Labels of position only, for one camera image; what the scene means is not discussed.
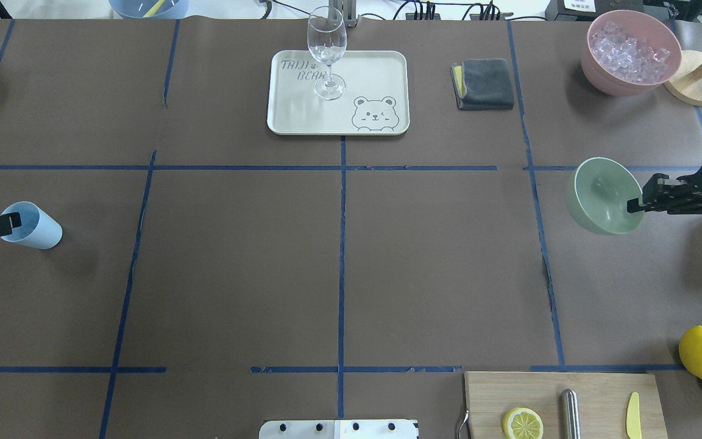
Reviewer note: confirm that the blue basin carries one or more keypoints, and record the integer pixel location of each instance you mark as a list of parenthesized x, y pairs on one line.
[(150, 10)]

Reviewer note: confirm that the light green bowl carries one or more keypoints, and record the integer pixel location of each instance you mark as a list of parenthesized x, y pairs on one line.
[(597, 193)]

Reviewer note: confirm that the steel muddler rod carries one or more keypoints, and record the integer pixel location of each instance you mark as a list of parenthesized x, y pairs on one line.
[(570, 414)]

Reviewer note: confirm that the clear wine glass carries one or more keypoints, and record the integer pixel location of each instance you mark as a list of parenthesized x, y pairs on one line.
[(327, 43)]

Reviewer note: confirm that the lemon half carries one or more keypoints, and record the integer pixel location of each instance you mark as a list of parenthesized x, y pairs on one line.
[(522, 422)]

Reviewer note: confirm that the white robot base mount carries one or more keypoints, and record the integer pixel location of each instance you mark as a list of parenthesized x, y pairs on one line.
[(340, 428)]

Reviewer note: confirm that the yellow plastic knife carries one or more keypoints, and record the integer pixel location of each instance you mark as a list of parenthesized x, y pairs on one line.
[(633, 420)]

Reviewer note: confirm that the light blue plastic cup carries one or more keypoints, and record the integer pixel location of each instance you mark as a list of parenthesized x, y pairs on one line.
[(37, 229)]

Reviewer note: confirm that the pink bowl with ice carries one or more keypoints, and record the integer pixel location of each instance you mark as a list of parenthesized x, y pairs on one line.
[(628, 52)]

